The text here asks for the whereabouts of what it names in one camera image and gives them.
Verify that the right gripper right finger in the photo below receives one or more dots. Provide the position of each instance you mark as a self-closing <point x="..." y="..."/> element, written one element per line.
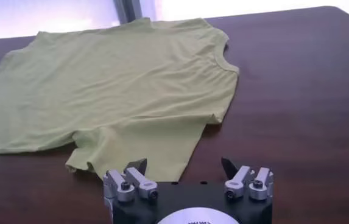
<point x="238" y="179"/>

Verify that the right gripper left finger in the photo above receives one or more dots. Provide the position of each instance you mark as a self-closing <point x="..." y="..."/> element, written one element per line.
<point x="142" y="182"/>

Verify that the lime green printed t-shirt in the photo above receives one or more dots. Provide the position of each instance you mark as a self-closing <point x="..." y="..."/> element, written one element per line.
<point x="116" y="85"/>

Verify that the dark vertical window mullion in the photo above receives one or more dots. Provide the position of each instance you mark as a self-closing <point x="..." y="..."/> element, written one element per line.
<point x="128" y="10"/>

